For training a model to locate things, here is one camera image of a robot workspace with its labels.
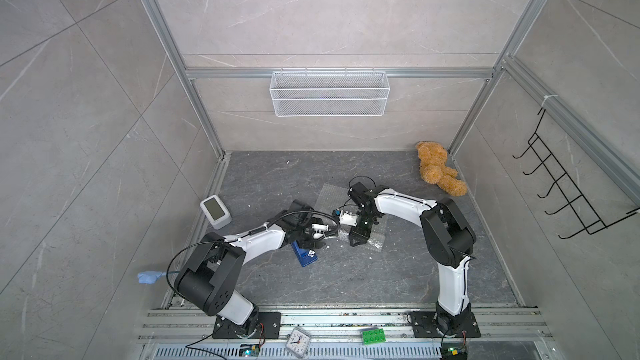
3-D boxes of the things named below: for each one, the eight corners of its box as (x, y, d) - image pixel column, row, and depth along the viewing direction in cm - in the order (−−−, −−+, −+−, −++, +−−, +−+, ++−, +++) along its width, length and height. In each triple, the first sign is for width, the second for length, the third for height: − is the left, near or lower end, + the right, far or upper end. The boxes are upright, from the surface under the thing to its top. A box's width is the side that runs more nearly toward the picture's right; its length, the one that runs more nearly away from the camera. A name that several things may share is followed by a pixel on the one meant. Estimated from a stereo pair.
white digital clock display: (216, 232, 96) (211, 226, 92) (203, 209, 102) (198, 203, 98) (234, 220, 99) (230, 214, 95) (220, 199, 105) (216, 192, 101)
